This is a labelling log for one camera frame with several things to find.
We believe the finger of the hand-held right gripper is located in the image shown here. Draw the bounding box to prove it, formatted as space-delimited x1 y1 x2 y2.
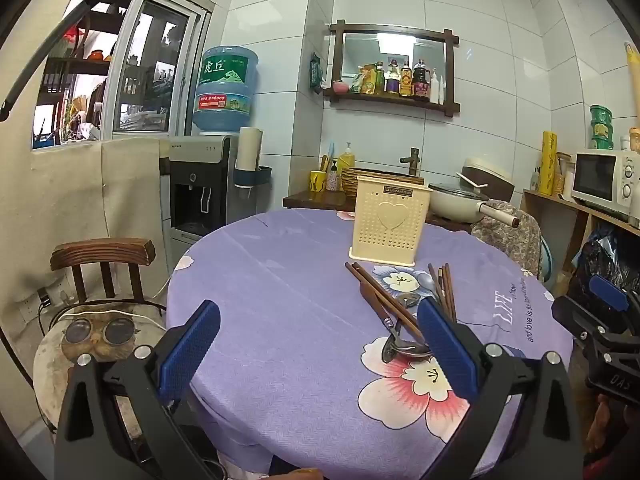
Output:
589 275 640 331
552 296 608 346

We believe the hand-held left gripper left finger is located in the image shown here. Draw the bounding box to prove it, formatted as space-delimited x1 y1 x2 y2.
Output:
54 300 222 480

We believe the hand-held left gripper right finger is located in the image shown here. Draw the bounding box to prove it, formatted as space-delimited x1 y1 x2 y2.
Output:
415 297 585 480

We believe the brown wooden chopstick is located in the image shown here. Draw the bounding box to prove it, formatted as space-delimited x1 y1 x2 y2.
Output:
351 261 427 345
427 263 449 313
345 262 418 343
444 262 458 323

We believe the wooden handled spoon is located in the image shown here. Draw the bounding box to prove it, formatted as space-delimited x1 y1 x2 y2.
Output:
360 280 402 365

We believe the cream plastic utensil holder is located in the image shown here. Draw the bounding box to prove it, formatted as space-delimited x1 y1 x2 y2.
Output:
348 176 432 267

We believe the person's right hand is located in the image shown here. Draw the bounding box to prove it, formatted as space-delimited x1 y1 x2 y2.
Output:
592 397 640 463

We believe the metal spoon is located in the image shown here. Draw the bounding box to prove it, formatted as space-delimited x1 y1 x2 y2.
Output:
397 341 432 359

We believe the black plastic bag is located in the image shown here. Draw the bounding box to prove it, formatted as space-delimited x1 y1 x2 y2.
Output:
570 229 640 313

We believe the cat print seat cushion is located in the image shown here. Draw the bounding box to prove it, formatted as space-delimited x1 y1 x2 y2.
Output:
32 304 168 441

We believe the floral cloth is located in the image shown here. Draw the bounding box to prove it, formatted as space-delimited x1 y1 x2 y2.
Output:
471 200 544 282

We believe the purple floral tablecloth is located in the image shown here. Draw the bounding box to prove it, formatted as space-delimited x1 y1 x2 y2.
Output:
166 208 573 477

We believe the wooden shelf unit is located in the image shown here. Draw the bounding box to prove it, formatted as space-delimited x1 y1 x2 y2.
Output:
520 189 640 288

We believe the white microwave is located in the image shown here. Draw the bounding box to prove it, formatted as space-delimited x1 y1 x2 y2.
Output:
571 149 640 222

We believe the wooden chair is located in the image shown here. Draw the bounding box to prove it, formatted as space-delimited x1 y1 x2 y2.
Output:
50 238 168 311

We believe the yellow roll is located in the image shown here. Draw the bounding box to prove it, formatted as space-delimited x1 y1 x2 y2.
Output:
539 131 559 196

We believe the cream pan with lid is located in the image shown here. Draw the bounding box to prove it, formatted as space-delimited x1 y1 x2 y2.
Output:
428 183 521 229

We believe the brown and cream rice cooker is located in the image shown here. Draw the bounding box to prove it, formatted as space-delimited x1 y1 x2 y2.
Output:
457 157 516 202

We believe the grey water dispenser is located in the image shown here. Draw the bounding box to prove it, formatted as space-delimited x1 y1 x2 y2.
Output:
167 135 240 261

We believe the stack of green cans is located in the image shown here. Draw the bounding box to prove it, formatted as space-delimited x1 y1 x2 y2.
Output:
590 105 615 150

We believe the beige cloth cover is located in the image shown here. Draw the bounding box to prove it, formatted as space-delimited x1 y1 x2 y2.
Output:
27 137 172 311

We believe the dark wooden counter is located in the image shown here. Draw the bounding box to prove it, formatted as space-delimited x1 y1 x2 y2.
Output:
282 190 473 234

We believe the bamboo style faucet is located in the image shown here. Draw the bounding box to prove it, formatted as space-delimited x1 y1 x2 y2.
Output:
400 148 422 177

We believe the wicker basket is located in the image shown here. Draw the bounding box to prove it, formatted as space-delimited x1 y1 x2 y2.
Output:
341 167 426 197

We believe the paper towel roll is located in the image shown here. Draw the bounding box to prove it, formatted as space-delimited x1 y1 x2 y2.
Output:
239 127 264 172

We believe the yellow dish soap bottle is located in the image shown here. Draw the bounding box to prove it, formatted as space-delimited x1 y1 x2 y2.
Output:
336 141 356 191

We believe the blue water bottle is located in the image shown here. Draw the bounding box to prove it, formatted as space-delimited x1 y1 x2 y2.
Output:
192 45 260 136

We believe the large dark sauce bottle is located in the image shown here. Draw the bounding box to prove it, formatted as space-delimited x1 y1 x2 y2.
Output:
412 58 431 101

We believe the yellow green packet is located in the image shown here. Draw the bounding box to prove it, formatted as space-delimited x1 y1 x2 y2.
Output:
354 65 376 95

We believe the sliding glass window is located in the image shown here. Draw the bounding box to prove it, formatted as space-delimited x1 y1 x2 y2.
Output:
32 0 212 151

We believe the black tripod pole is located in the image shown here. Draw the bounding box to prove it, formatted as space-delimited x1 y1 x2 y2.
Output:
0 0 110 122

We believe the wall socket with plug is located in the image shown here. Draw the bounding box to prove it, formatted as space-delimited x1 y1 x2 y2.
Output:
36 280 72 313

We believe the blue grey wall basket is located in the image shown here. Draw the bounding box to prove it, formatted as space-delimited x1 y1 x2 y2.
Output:
235 165 274 187

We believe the green wall packet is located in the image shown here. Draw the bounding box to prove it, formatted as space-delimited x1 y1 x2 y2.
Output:
308 52 324 94

